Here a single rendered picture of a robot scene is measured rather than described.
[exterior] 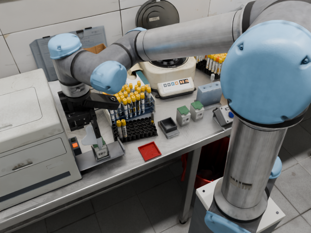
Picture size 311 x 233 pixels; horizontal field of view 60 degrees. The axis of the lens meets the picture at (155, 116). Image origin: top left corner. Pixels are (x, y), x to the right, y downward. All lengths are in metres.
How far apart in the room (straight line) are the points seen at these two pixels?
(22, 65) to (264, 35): 1.19
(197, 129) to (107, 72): 0.61
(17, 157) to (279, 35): 0.71
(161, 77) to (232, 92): 0.85
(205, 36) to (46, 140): 0.51
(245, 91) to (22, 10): 1.06
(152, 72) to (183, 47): 0.63
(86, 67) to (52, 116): 0.22
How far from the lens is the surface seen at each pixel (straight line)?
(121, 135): 1.03
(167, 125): 1.09
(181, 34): 0.58
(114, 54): 0.64
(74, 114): 0.78
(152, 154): 1.01
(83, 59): 0.63
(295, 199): 2.12
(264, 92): 0.36
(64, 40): 0.67
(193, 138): 1.07
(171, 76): 1.21
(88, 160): 0.98
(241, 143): 0.47
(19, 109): 0.84
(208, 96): 1.16
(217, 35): 0.53
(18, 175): 0.89
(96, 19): 1.35
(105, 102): 0.79
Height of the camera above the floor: 1.70
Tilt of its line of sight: 46 degrees down
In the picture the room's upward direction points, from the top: straight up
